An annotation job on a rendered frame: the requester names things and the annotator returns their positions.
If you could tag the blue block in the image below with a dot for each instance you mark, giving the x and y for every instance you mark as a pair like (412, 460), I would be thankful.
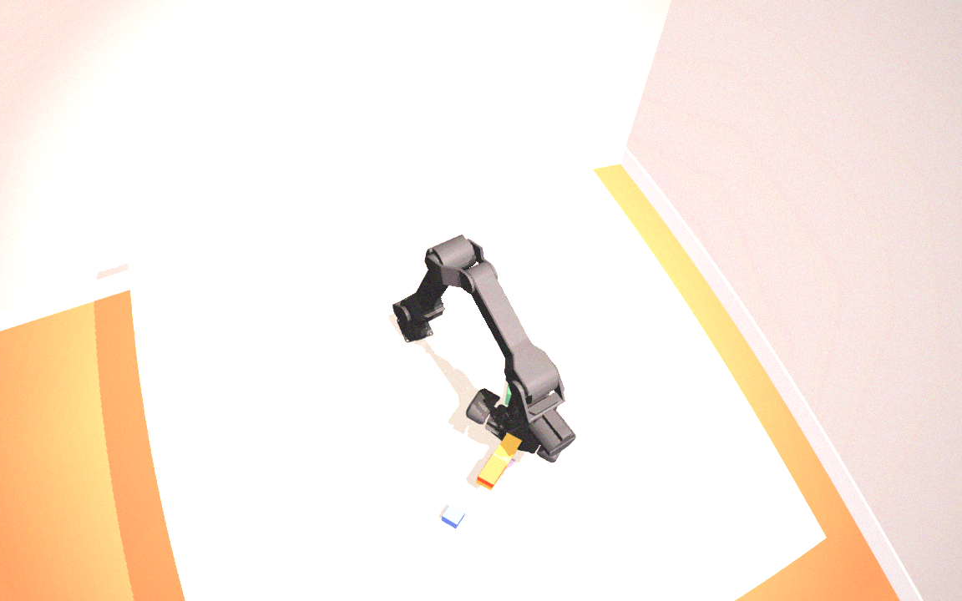
(453, 516)

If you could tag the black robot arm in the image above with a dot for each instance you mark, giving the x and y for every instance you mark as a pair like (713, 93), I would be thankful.
(530, 373)

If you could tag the yellow bar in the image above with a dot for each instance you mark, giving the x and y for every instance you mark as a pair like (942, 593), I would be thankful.
(496, 465)

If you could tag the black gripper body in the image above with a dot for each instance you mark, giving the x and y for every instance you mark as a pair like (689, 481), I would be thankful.
(483, 404)

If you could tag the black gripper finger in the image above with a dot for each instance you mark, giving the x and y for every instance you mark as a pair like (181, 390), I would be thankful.
(525, 447)
(500, 434)

